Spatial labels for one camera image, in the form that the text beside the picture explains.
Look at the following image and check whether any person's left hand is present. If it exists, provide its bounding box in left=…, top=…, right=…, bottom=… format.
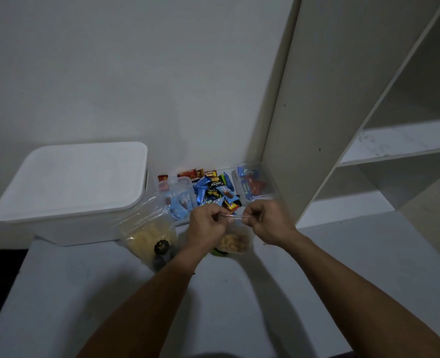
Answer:
left=184, top=203, right=235, bottom=258

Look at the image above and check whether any person's right hand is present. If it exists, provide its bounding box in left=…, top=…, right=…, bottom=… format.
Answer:
left=241, top=200, right=299, bottom=247

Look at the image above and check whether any clear bag of orange snacks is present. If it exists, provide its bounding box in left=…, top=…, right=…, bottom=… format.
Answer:
left=214, top=214, right=256, bottom=256

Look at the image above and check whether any clear plastic container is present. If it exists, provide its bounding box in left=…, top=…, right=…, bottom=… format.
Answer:
left=231, top=162, right=280, bottom=202
left=156, top=176, right=198, bottom=222

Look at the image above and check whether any pile of candies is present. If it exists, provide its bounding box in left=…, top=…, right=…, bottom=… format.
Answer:
left=157, top=168, right=243, bottom=217

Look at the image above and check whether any bag of dark cookies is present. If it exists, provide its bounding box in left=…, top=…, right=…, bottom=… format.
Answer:
left=151, top=238, right=180, bottom=272

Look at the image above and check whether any bag of yellow chips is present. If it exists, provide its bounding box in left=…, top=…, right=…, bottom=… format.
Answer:
left=114, top=199, right=180, bottom=265

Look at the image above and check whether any white plastic storage bin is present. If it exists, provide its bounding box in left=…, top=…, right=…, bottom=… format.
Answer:
left=0, top=141, right=149, bottom=247

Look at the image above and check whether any person's right forearm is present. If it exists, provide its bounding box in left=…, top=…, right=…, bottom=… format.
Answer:
left=278, top=231, right=440, bottom=358

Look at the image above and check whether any person's left forearm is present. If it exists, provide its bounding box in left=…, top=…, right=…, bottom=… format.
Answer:
left=76, top=246, right=210, bottom=358

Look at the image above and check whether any white wooden shelf unit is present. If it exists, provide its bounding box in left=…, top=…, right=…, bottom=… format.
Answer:
left=259, top=0, right=440, bottom=230

